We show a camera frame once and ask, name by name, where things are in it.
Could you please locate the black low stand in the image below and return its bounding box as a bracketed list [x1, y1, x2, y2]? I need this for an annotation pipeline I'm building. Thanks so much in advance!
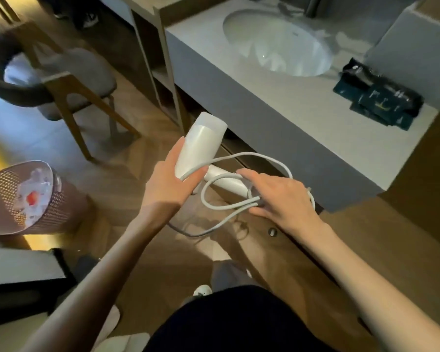
[0, 248, 78, 329]

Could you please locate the pile of dark toiletry packets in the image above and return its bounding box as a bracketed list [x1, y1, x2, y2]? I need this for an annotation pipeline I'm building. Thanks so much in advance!
[332, 57, 424, 132]

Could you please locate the wooden chair with grey cushion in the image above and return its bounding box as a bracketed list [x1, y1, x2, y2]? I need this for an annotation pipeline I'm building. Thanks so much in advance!
[0, 18, 142, 162]

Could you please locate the person's left hand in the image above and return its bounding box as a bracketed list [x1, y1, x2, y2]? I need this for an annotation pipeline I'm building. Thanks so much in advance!
[137, 137, 209, 226]

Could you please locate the white basin sink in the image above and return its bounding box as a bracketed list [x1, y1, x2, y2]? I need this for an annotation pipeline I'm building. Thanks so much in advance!
[222, 9, 333, 77]

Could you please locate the person's left forearm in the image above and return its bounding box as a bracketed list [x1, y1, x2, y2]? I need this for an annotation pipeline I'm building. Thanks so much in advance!
[20, 212, 176, 352]

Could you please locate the grey vanity unit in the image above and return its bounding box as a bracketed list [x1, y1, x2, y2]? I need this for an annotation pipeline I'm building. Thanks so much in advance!
[165, 0, 440, 213]

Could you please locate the black white sneaker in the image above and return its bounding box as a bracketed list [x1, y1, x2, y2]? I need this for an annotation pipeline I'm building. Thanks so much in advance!
[81, 11, 100, 29]

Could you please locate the wooden cabinet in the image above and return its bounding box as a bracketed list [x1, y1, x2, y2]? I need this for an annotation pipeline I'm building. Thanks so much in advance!
[220, 102, 440, 352]

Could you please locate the crumpled white trash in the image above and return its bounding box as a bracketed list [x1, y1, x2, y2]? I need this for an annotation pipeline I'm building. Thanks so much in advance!
[14, 168, 56, 228]

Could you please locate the black top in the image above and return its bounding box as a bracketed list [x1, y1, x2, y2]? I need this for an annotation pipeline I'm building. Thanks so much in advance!
[143, 285, 340, 352]

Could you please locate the white hair dryer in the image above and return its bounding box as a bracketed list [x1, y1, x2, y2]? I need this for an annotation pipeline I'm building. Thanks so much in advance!
[174, 111, 253, 199]

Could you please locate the white hair dryer cord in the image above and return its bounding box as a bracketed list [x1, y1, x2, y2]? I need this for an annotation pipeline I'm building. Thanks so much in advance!
[167, 152, 316, 238]

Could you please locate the person's right hand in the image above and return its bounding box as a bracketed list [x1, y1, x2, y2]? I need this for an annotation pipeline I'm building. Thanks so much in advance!
[236, 168, 327, 241]

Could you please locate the white slipper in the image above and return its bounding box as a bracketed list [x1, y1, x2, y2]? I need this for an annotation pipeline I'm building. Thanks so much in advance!
[93, 306, 121, 349]
[106, 332, 151, 352]

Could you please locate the perforated metal waste bin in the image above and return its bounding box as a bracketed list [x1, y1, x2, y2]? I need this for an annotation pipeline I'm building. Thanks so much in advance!
[0, 160, 90, 236]

